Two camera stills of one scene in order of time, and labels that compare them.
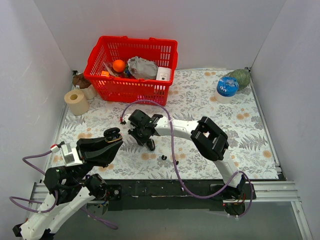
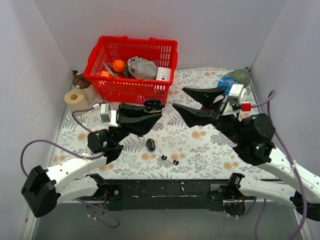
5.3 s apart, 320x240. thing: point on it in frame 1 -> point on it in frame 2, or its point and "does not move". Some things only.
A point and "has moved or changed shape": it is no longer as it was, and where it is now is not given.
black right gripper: (139, 132) -> (217, 113)
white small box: (163, 74) does not move
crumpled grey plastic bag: (142, 69) does not move
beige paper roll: (77, 102) does not move
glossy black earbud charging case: (112, 134) has moved or changed shape
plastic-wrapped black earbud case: (151, 144) does not move
